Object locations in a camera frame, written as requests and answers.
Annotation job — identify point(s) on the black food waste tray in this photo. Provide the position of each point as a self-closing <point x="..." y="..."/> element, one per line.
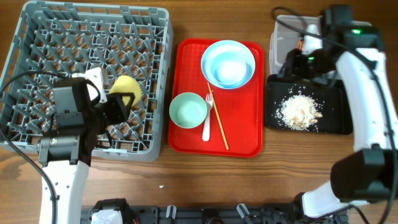
<point x="332" y="103"/>

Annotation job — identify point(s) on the grey dishwasher rack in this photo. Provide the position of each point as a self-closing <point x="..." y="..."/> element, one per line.
<point x="62" y="37"/>

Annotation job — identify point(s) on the white plastic fork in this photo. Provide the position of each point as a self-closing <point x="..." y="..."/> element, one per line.
<point x="206" y="128"/>

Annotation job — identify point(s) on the clear plastic waste bin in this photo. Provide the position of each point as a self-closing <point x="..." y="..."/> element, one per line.
<point x="283" y="40"/>

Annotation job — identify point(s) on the light blue bowl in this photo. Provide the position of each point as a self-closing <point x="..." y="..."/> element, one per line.
<point x="228" y="68"/>

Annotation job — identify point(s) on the pile of rice scraps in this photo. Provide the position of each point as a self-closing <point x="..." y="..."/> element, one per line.
<point x="298" y="111"/>

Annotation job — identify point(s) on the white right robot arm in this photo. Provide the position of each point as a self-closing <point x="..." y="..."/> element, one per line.
<point x="357" y="54"/>

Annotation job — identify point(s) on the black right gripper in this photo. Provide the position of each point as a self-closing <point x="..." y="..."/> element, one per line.
<point x="292" y="65"/>

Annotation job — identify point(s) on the red plastic tray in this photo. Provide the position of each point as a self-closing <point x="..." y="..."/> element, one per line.
<point x="241" y="110"/>

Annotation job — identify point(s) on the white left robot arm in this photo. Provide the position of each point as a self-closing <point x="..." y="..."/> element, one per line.
<point x="65" y="152"/>

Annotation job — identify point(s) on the light blue plate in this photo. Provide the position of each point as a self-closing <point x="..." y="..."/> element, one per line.
<point x="227" y="46"/>

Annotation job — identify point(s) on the wooden chopstick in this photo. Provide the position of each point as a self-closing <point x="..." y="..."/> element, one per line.
<point x="218" y="117"/>

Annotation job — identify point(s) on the yellow plastic cup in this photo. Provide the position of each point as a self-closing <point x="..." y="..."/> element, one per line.
<point x="128" y="88"/>

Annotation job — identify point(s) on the red candy wrapper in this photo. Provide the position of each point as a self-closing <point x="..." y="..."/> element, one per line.
<point x="300" y="44"/>

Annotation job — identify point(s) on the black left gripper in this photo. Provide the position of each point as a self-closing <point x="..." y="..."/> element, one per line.
<point x="120" y="109"/>

